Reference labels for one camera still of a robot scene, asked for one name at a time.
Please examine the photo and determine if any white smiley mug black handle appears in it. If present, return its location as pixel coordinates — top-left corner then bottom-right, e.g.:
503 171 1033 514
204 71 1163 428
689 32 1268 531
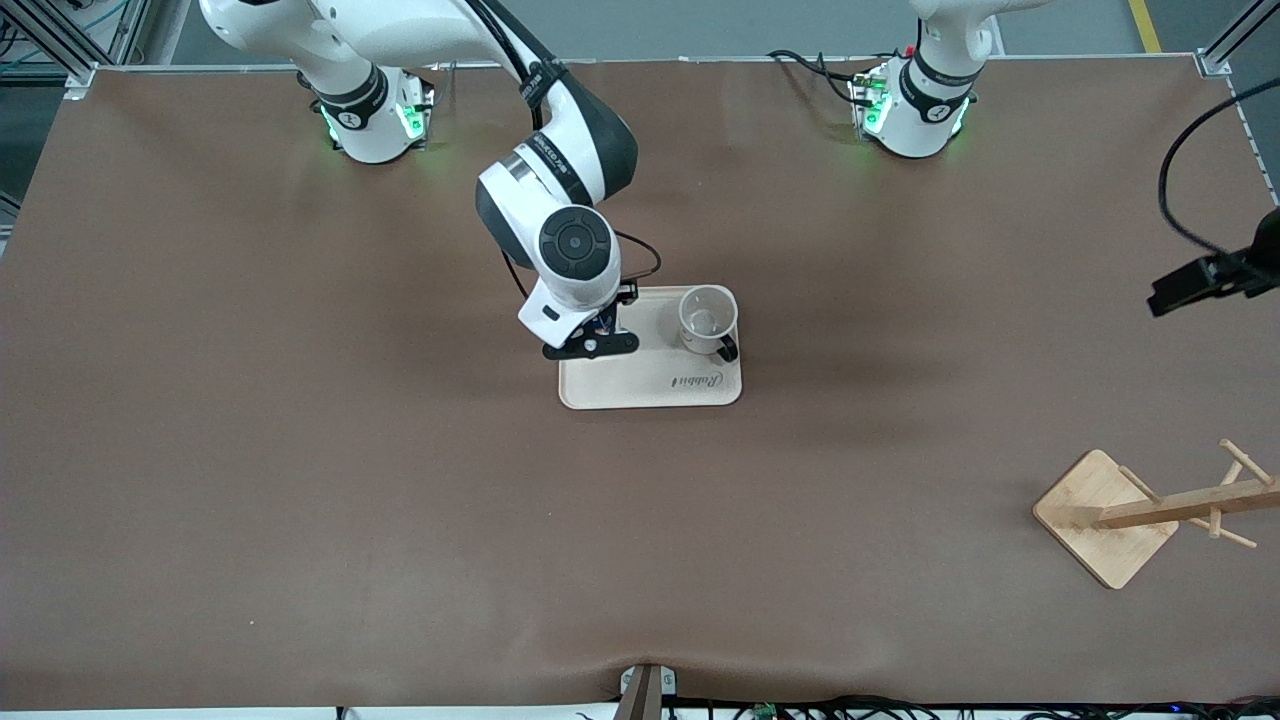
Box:
678 285 741 364

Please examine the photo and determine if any cream rabbit print tray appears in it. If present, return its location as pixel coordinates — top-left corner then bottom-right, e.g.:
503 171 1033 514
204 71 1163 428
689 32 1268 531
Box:
558 286 743 411

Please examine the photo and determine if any wooden mug tree stand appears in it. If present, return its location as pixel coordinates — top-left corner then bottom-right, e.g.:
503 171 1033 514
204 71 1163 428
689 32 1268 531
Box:
1032 438 1280 591

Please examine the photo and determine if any brown table mat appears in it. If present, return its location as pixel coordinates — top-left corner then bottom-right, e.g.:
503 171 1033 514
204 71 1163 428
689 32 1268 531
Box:
0 55 1280 711

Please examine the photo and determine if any aluminium frame post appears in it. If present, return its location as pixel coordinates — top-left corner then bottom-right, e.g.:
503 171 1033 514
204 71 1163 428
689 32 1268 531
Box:
0 0 193 99
1195 0 1280 76

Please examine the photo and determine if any black left base cable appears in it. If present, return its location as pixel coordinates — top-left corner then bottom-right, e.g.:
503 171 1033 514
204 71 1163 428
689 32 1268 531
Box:
768 48 881 106

